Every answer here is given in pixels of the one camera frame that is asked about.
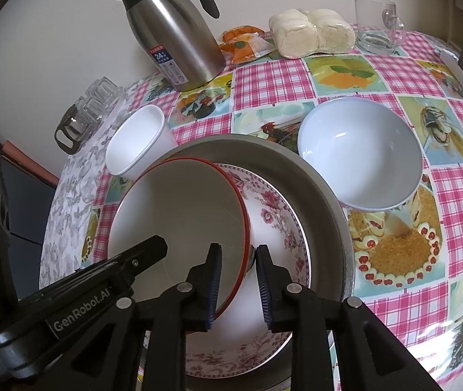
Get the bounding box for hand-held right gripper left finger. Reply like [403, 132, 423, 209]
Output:
[66, 243, 223, 391]

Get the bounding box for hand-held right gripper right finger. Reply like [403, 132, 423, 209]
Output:
[255, 245, 440, 391]

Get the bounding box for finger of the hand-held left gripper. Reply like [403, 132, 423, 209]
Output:
[79, 235, 169, 294]

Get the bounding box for white bowl with red rim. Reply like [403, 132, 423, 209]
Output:
[107, 157, 255, 337]

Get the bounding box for white floral rim plate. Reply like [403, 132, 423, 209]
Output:
[183, 163, 311, 379]

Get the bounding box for stainless steel plate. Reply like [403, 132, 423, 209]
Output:
[134, 134, 356, 391]

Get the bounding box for small white bowl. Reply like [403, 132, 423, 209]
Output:
[105, 105, 179, 181]

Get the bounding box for dark blue furniture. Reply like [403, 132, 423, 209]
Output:
[0, 130, 60, 253]

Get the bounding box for small clear drinking glass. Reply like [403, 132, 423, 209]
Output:
[77, 94, 106, 121]
[86, 77, 119, 105]

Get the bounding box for light blue bowl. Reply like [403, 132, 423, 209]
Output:
[297, 97, 423, 212]

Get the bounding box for pink checkered fruit tablecloth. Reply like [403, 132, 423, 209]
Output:
[93, 22, 463, 391]

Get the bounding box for stainless steel thermos jug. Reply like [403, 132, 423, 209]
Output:
[114, 0, 227, 92]

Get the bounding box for orange snack packet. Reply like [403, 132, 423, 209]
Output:
[221, 25, 265, 43]
[220, 35, 276, 65]

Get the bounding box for bag of steamed buns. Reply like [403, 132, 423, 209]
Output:
[269, 7, 356, 58]

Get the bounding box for clear glass mug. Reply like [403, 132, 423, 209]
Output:
[354, 0, 406, 54]

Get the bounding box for small white box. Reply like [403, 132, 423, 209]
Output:
[439, 49, 463, 92]

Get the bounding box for glass pitcher with black handle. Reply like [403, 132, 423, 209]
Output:
[54, 104, 91, 154]

